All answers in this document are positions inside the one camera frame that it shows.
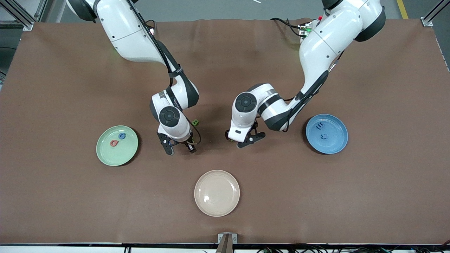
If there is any grey metal mount bracket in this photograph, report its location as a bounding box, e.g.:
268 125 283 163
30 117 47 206
216 233 238 253

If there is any green plate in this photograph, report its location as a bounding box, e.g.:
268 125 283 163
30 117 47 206
96 125 139 167

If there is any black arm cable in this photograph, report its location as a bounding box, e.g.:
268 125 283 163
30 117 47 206
131 0 202 146
281 49 347 133

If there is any brown table mat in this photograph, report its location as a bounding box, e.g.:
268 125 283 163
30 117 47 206
0 18 450 245

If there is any blue plate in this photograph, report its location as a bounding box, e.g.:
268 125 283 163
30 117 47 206
305 113 349 155

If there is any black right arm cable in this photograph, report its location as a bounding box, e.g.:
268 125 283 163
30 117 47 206
131 0 202 146

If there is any cream plate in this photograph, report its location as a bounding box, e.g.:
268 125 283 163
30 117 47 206
194 170 240 217

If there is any yellow floor tape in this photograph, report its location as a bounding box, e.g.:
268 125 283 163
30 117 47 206
397 0 409 19

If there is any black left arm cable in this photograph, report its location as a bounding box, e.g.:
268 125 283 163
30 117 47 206
281 49 347 133

